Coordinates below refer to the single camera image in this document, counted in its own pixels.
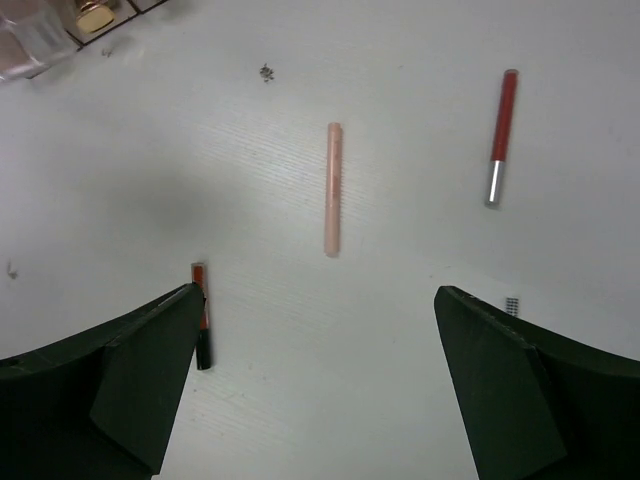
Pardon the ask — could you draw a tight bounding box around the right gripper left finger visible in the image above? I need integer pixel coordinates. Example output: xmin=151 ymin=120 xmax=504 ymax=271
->
xmin=1 ymin=284 xmax=205 ymax=479

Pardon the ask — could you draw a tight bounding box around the red lip gloss silver cap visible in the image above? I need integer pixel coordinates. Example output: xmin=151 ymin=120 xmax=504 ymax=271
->
xmin=485 ymin=69 xmax=519 ymax=208

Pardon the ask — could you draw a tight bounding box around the clear acrylic organizer box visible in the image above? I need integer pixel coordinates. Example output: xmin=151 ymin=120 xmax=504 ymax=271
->
xmin=1 ymin=0 xmax=162 ymax=83

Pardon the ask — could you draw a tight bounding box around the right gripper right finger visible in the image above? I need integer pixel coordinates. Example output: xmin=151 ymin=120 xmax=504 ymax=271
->
xmin=434 ymin=286 xmax=639 ymax=479

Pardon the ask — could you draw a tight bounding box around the orange lip gloss black cap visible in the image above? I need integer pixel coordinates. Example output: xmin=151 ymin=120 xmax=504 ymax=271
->
xmin=191 ymin=262 xmax=214 ymax=371

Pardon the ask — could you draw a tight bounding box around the peach concealer stick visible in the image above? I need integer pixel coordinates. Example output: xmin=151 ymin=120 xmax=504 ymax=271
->
xmin=324 ymin=122 xmax=343 ymax=257

